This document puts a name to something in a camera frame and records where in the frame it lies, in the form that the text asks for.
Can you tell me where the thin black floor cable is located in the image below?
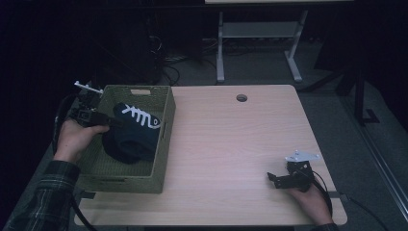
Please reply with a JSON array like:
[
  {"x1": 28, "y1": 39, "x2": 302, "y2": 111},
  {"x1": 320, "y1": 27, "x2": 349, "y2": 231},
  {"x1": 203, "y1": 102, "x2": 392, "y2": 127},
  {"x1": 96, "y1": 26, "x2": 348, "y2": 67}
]
[{"x1": 333, "y1": 191, "x2": 390, "y2": 231}]

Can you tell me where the right hand-held gripper black cable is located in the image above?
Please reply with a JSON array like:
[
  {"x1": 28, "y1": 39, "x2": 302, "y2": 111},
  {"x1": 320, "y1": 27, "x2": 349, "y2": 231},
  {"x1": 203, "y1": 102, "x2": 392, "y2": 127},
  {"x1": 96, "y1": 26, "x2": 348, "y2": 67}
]
[{"x1": 311, "y1": 169, "x2": 335, "y2": 217}]

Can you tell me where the white metal stand frame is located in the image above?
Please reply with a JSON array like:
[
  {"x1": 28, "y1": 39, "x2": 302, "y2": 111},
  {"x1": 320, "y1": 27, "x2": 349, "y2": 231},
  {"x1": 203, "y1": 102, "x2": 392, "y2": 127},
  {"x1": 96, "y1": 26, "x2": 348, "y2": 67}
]
[{"x1": 216, "y1": 9, "x2": 309, "y2": 84}]

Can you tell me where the green woven basket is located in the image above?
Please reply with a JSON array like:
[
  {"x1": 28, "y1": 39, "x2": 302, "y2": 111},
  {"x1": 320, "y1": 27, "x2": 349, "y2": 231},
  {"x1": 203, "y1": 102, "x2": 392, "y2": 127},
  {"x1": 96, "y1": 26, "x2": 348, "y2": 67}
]
[{"x1": 74, "y1": 84, "x2": 177, "y2": 194}]

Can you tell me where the left hand-held gripper black cable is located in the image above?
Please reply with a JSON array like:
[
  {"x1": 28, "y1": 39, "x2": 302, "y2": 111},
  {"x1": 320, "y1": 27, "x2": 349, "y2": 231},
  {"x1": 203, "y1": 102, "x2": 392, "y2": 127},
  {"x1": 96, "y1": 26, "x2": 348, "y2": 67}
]
[{"x1": 52, "y1": 91, "x2": 98, "y2": 231}]

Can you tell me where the aluminium floor rail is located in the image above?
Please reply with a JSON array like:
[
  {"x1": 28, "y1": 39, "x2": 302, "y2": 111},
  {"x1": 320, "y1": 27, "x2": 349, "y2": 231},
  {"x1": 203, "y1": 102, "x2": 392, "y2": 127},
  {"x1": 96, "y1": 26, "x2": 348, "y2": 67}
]
[{"x1": 340, "y1": 95, "x2": 408, "y2": 223}]

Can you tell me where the hand-held gripper black cable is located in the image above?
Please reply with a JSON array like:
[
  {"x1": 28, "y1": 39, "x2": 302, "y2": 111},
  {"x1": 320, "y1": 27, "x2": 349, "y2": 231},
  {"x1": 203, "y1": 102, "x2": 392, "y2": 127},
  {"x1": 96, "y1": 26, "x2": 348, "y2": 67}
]
[
  {"x1": 311, "y1": 169, "x2": 335, "y2": 217},
  {"x1": 52, "y1": 91, "x2": 98, "y2": 231}
]

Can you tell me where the black floor stand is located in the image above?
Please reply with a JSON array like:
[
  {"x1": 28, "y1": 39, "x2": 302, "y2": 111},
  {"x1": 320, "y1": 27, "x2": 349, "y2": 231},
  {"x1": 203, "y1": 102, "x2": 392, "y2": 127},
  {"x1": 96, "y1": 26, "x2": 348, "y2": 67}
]
[{"x1": 336, "y1": 64, "x2": 381, "y2": 127}]

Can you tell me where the tangle of black floor cables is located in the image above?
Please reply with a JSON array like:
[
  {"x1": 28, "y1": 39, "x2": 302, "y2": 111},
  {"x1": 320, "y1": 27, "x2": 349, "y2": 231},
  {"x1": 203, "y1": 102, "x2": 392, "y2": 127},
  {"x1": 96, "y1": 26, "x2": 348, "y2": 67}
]
[{"x1": 146, "y1": 34, "x2": 219, "y2": 87}]

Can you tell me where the person's right hand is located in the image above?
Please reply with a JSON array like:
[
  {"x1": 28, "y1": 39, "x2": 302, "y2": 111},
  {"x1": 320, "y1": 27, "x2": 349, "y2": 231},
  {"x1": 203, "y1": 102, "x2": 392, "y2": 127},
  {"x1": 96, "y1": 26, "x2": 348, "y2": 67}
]
[{"x1": 285, "y1": 185, "x2": 335, "y2": 227}]

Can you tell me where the navy garment with white print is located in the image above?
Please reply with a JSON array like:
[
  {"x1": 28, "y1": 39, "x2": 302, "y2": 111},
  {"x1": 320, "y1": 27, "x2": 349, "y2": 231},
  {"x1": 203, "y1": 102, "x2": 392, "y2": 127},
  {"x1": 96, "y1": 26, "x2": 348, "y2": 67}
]
[{"x1": 101, "y1": 101, "x2": 163, "y2": 166}]

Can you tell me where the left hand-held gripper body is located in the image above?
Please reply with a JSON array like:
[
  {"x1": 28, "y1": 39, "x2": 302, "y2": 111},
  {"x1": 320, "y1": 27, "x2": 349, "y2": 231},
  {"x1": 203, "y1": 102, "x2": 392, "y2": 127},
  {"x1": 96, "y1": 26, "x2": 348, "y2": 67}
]
[{"x1": 68, "y1": 80, "x2": 111, "y2": 129}]

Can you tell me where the person's left hand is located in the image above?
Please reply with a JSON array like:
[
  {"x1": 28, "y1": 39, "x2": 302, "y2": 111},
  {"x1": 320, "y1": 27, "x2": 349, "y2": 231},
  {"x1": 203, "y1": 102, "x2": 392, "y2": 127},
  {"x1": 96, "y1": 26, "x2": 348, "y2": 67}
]
[{"x1": 52, "y1": 118, "x2": 111, "y2": 165}]

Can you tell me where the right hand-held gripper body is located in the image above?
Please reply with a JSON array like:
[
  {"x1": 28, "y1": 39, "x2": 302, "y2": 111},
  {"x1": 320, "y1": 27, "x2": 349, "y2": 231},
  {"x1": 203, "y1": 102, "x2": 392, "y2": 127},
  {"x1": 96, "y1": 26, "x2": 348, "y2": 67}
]
[{"x1": 280, "y1": 149, "x2": 320, "y2": 193}]

